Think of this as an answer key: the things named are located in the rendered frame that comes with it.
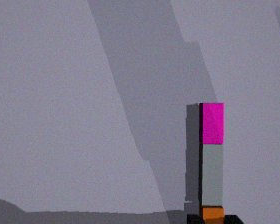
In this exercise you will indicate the grey rod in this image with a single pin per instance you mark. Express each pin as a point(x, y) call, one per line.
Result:
point(210, 184)

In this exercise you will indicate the magenta block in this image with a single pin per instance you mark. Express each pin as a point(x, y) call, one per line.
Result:
point(211, 123)

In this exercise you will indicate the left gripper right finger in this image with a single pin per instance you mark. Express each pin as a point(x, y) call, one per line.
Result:
point(232, 219)

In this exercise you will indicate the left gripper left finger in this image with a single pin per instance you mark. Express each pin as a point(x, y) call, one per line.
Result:
point(194, 219)

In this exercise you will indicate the orange rod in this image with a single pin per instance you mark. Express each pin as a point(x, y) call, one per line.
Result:
point(211, 214)

